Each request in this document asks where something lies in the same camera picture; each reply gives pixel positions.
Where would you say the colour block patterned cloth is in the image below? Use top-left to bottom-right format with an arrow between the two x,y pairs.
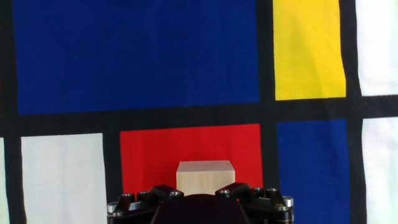
0,0 -> 398,224

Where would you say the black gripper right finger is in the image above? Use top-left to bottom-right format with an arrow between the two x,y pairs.
215,182 -> 295,224

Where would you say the light wooden cube block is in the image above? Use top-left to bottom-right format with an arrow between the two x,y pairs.
175,160 -> 236,197

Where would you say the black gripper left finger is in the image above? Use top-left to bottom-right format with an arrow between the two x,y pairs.
107,185 -> 184,224

